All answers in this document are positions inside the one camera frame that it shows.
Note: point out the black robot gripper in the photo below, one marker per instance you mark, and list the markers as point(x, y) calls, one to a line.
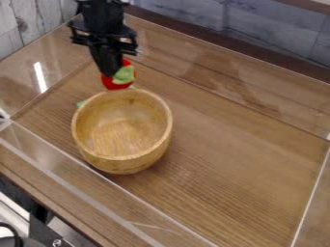
point(121, 41)

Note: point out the red plush fruit green stem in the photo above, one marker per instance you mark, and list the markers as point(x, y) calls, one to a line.
point(123, 78)

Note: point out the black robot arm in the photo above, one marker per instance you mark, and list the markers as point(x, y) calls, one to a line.
point(103, 33)

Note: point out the green mat under bowl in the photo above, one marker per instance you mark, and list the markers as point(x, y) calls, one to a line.
point(81, 102)

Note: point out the light wooden bowl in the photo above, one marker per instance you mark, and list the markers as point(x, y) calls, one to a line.
point(121, 130)

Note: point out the clear acrylic tray enclosure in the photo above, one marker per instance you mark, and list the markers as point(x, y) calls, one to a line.
point(206, 157)

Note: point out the black metal bracket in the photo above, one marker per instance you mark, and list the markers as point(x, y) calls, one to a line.
point(41, 233)

